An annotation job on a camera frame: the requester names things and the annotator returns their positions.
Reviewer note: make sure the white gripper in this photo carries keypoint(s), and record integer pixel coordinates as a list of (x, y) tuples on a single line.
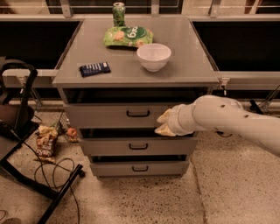
[(175, 120)]

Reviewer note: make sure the grey top drawer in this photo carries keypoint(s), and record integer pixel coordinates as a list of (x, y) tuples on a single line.
[(143, 115)]

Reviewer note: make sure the grey drawer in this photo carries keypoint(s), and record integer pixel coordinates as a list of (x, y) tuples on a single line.
[(143, 115), (158, 145), (123, 169)]

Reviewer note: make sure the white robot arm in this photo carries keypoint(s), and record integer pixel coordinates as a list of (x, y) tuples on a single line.
[(223, 114)]

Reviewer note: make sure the grey middle drawer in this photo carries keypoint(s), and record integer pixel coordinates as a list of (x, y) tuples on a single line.
[(158, 145)]

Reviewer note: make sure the grey bottom drawer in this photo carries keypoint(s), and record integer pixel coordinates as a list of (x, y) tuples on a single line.
[(123, 169)]

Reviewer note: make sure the grey drawer cabinet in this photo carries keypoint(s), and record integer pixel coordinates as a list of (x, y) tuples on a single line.
[(187, 76)]

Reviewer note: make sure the white bowl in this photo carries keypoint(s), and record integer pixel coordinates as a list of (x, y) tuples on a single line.
[(153, 57)]

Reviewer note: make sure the black floor stand leg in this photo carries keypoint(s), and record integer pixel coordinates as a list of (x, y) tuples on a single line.
[(258, 108)]

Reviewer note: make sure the green chip bag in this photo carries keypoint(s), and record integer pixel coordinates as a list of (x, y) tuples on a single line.
[(135, 36)]

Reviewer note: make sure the red apple on floor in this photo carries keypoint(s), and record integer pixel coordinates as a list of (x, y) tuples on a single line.
[(72, 132)]

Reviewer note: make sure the dark blue snack bar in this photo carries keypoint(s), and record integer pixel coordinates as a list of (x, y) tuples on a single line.
[(94, 69)]

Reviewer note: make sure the brown snack bag on floor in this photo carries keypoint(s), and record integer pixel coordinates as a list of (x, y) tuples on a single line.
[(46, 143)]

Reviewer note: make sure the green soda can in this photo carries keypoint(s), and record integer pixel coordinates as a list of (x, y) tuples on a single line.
[(118, 13)]

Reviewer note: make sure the black chair frame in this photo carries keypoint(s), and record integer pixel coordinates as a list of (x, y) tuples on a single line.
[(17, 127)]

